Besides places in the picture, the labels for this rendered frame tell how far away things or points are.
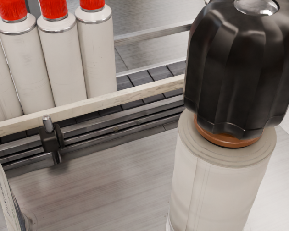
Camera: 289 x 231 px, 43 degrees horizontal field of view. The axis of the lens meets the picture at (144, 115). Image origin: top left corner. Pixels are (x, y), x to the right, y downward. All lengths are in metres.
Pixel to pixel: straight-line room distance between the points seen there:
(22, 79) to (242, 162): 0.35
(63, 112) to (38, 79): 0.06
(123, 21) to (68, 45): 0.42
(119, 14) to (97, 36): 0.43
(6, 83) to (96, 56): 0.13
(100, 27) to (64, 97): 0.12
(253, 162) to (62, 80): 0.33
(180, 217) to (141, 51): 0.49
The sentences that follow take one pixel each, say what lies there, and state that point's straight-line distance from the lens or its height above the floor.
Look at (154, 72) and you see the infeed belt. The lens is 0.68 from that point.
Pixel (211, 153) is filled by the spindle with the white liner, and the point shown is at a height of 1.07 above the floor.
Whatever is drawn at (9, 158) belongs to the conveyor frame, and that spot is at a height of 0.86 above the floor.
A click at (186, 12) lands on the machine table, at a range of 0.96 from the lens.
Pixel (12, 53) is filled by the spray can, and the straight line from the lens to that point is 0.53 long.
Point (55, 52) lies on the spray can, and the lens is 0.52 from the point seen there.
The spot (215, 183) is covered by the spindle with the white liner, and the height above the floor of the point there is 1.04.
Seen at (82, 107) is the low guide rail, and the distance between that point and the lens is 0.57.
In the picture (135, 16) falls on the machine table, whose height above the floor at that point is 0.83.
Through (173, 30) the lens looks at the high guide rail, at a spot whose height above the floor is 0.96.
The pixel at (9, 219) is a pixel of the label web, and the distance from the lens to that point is 0.30.
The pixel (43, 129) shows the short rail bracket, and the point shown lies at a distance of 0.53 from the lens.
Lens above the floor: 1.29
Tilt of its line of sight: 45 degrees down
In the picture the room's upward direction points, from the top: straight up
